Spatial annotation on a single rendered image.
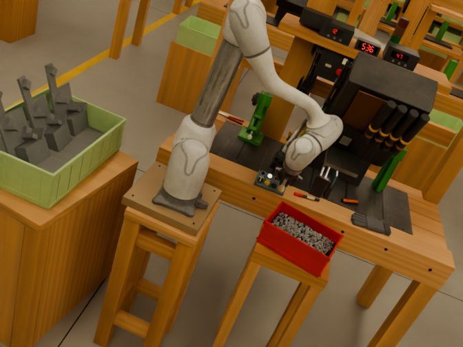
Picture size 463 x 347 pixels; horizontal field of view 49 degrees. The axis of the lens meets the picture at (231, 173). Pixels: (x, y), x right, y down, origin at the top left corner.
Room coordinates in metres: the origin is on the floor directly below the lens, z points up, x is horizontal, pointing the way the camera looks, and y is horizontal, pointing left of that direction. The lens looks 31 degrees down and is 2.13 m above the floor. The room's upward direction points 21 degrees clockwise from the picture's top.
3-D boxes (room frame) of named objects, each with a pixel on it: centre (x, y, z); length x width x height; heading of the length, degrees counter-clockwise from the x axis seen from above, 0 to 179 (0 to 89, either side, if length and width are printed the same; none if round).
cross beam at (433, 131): (2.74, -0.42, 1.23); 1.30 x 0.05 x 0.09; 87
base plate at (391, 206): (2.37, -0.40, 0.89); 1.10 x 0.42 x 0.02; 87
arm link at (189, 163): (1.75, 0.18, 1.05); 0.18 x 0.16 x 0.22; 10
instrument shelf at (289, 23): (2.63, -0.42, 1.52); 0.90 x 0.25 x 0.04; 87
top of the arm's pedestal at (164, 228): (1.74, 0.18, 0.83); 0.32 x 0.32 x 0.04; 84
